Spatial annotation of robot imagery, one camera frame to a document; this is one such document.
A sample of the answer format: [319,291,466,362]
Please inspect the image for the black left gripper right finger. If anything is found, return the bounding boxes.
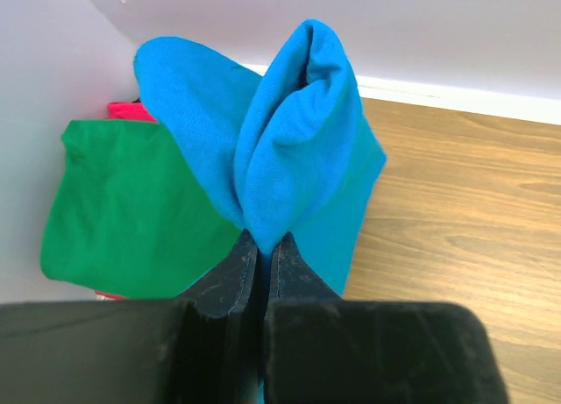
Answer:
[264,235,509,403]

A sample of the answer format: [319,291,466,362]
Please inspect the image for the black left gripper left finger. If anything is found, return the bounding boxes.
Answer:
[1,232,258,403]

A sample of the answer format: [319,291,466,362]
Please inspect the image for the blue t shirt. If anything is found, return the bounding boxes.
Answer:
[133,19,387,293]

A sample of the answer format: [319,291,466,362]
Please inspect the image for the green folded t shirt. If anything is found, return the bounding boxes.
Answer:
[40,120,240,299]

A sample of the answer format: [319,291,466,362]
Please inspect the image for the pink folded t shirt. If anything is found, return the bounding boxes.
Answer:
[107,102,157,123]

